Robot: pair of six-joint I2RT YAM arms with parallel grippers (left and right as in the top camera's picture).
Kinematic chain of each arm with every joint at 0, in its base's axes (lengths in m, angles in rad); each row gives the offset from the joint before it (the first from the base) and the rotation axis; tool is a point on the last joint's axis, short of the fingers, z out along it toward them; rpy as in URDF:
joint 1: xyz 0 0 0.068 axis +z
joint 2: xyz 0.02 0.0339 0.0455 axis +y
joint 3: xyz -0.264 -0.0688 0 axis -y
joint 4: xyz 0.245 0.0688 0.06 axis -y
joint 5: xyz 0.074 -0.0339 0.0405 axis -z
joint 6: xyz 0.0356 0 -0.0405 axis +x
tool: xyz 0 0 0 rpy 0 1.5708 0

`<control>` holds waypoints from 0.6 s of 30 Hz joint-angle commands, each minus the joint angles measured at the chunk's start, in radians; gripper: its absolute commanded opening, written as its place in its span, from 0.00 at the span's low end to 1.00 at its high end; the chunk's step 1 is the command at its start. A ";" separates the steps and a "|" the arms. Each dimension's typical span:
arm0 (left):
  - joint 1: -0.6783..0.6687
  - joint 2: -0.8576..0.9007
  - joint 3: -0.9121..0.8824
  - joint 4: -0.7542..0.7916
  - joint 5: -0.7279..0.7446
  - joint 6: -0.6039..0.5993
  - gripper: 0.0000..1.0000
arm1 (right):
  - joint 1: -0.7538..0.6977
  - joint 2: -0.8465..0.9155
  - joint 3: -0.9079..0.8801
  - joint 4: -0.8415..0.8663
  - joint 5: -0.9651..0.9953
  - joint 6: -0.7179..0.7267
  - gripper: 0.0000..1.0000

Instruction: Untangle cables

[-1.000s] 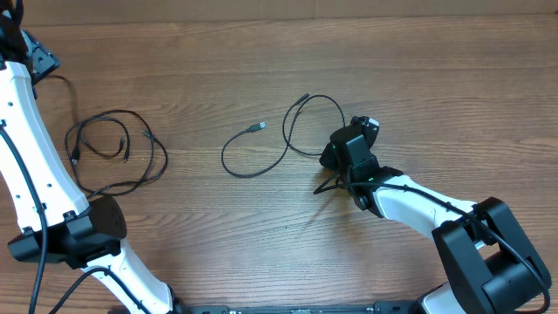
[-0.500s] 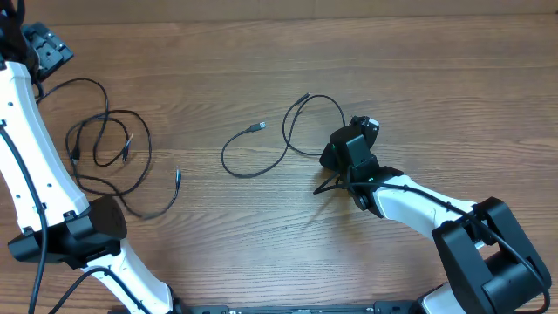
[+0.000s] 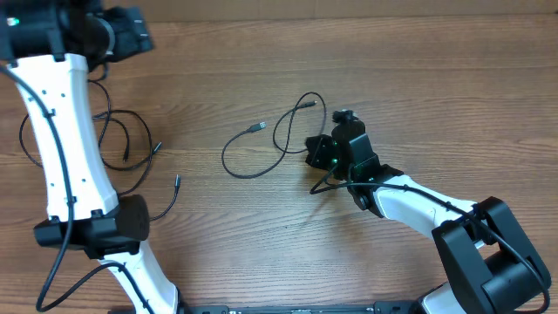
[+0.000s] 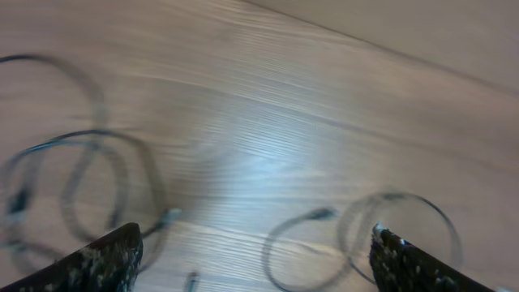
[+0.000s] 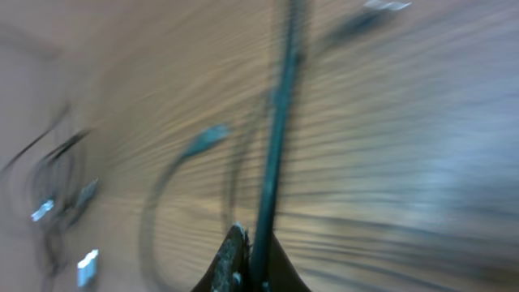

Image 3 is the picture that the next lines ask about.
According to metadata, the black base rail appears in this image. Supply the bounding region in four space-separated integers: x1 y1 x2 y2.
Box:
177 300 424 314

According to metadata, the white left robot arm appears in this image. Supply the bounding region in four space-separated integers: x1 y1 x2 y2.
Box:
1 1 187 313

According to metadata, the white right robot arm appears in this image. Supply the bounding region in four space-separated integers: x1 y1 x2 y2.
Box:
305 111 552 313

